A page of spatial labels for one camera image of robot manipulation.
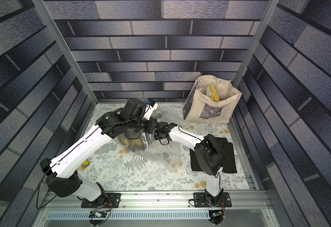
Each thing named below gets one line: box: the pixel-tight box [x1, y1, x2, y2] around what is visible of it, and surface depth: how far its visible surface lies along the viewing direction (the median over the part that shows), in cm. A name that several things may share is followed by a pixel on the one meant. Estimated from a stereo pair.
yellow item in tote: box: [209, 82, 220, 103], surface depth 97 cm
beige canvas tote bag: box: [182, 74, 243, 123], surface depth 99 cm
